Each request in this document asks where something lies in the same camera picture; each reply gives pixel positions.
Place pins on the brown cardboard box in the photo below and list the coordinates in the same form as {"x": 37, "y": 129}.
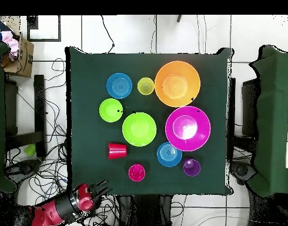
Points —
{"x": 26, "y": 61}

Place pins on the red plastic cup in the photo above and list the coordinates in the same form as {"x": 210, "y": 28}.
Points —
{"x": 117, "y": 151}

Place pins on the black square frame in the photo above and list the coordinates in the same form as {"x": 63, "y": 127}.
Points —
{"x": 32, "y": 23}

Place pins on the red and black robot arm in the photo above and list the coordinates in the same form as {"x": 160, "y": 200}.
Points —
{"x": 64, "y": 207}

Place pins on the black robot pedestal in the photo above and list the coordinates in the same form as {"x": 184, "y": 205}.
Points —
{"x": 148, "y": 211}

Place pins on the yellow plastic cup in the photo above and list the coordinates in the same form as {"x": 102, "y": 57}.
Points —
{"x": 145, "y": 86}

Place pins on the large pink plastic bowl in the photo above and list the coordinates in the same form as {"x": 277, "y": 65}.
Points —
{"x": 188, "y": 128}

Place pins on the black base with knob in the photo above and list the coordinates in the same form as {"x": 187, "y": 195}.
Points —
{"x": 24, "y": 168}

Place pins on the orange plastic bowl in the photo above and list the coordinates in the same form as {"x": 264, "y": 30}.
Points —
{"x": 177, "y": 84}

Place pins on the crimson pink plastic cup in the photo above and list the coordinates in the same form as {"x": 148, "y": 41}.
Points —
{"x": 136, "y": 172}

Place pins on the blue plastic bowl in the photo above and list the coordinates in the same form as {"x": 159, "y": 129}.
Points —
{"x": 169, "y": 154}
{"x": 119, "y": 85}

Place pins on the purple plastic cup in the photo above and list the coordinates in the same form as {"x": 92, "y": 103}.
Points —
{"x": 191, "y": 167}

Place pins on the dark green table cloth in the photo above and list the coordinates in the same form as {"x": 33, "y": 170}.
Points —
{"x": 92, "y": 117}

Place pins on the black metal stand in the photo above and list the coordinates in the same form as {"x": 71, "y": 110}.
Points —
{"x": 39, "y": 106}

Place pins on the pink cloth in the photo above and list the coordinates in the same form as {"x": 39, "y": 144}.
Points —
{"x": 11, "y": 42}

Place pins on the small green plastic bowl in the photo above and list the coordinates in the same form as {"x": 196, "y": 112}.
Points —
{"x": 110, "y": 110}

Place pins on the black box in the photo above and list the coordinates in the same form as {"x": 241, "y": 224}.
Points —
{"x": 249, "y": 106}

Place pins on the large green plastic bowl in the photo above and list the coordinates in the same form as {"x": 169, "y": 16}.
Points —
{"x": 139, "y": 129}

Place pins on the green cup on floor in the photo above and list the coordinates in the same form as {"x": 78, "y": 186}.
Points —
{"x": 30, "y": 150}

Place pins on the grey black base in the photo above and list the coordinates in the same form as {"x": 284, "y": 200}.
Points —
{"x": 241, "y": 170}

